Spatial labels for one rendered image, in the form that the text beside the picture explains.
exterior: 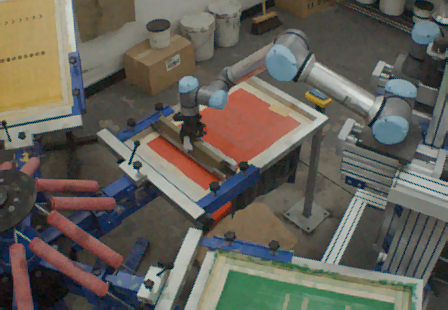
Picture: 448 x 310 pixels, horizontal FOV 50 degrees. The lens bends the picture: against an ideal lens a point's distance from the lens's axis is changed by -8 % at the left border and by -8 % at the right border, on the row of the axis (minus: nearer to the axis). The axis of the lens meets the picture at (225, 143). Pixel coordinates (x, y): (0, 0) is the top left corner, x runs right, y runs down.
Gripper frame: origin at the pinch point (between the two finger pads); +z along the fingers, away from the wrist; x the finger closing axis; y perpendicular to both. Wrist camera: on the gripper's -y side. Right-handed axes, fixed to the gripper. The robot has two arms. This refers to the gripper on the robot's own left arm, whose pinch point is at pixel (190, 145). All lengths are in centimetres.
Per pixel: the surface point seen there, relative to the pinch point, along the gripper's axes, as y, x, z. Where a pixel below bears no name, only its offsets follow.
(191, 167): 5.7, -5.0, 5.7
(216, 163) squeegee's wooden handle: 18.5, -1.7, -3.2
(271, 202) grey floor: -12, 69, 101
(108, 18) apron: -195, 76, 36
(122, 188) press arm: 2.5, -37.7, -2.9
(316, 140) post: 13, 75, 36
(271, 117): 7.0, 44.1, 5.7
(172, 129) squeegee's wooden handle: -9.8, -1.6, -4.4
